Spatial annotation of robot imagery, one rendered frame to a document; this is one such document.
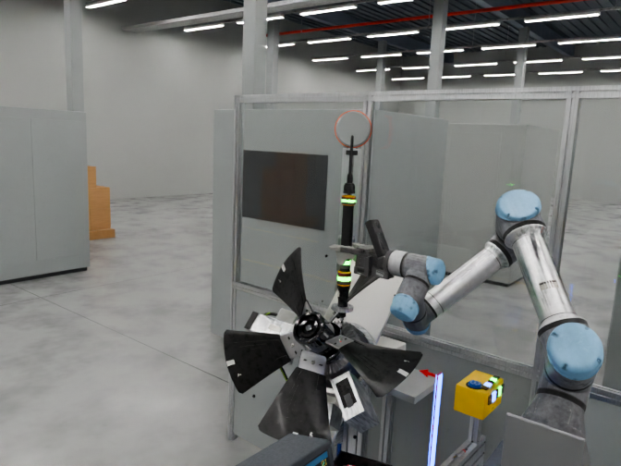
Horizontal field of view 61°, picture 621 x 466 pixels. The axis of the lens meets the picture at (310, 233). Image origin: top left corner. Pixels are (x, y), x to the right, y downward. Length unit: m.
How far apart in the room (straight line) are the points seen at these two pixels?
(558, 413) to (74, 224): 6.61
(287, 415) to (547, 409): 0.74
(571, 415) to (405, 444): 1.31
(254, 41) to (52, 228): 3.65
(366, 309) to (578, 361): 0.91
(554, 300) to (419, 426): 1.30
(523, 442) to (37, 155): 6.43
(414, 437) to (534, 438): 1.23
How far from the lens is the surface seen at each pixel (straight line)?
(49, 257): 7.35
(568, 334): 1.38
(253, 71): 7.85
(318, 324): 1.75
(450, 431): 2.52
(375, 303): 2.04
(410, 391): 2.24
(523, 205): 1.56
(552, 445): 1.45
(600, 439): 2.30
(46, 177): 7.20
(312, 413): 1.73
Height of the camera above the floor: 1.82
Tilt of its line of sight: 10 degrees down
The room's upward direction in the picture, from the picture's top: 3 degrees clockwise
